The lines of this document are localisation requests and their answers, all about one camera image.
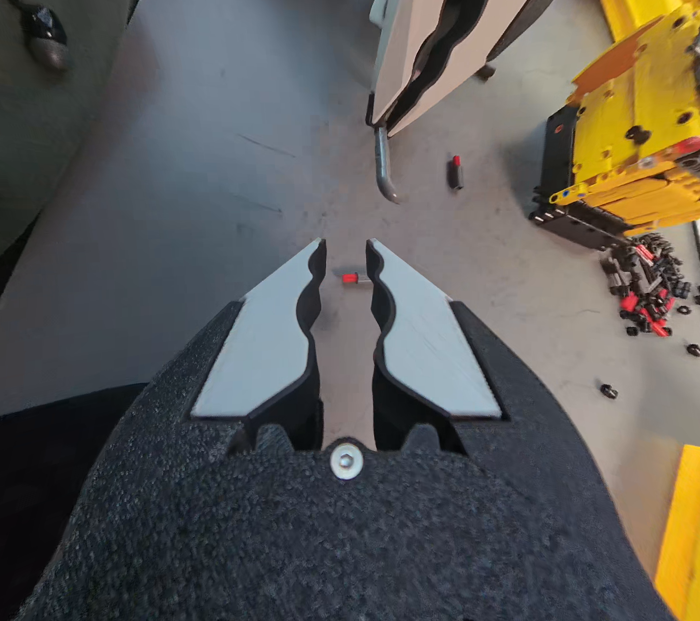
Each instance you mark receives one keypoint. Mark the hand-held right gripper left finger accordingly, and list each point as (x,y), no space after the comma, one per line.
(257,353)

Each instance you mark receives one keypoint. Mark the grey bent lego tube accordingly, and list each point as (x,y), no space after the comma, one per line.
(381,161)

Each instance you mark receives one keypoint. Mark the black lego connector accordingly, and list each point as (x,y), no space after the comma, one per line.
(484,72)

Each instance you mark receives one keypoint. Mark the pile of black red pins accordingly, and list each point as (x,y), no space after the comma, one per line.
(645,281)

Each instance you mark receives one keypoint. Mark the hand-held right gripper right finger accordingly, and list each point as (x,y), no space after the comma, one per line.
(432,353)

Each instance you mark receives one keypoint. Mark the yellow lego robot model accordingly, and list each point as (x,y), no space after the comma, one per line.
(618,139)

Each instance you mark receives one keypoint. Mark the red black lego pin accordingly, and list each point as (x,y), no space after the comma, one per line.
(456,175)

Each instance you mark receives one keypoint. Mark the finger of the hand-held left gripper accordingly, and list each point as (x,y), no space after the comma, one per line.
(415,24)
(492,13)

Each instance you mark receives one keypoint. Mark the red grey lego pin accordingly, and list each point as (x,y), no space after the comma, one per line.
(350,279)

